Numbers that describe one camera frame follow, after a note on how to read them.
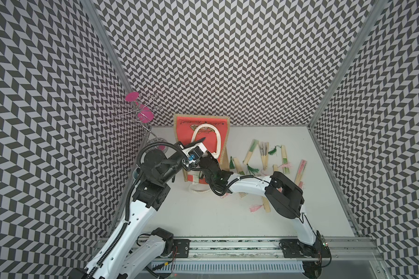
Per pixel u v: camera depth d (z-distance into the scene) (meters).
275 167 0.99
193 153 0.48
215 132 0.67
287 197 0.51
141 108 0.85
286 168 0.97
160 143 0.41
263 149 1.05
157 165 0.45
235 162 1.02
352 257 0.73
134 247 0.43
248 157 1.02
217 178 0.68
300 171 0.95
